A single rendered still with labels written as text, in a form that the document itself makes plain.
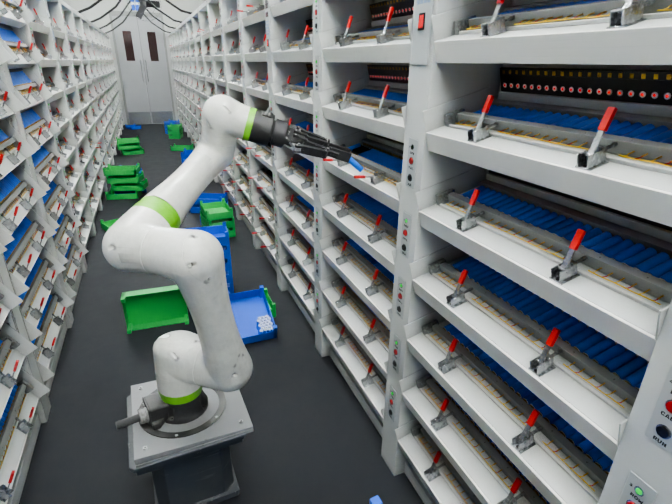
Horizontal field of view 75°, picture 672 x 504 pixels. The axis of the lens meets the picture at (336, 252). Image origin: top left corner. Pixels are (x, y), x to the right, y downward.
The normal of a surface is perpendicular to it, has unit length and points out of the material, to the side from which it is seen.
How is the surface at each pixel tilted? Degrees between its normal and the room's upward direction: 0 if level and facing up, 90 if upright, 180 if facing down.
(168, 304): 90
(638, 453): 90
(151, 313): 90
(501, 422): 16
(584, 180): 106
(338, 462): 0
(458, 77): 90
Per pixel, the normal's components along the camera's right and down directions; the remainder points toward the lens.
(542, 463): -0.24, -0.85
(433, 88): 0.38, 0.37
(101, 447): 0.01, -0.92
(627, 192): -0.90, 0.38
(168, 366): -0.25, 0.32
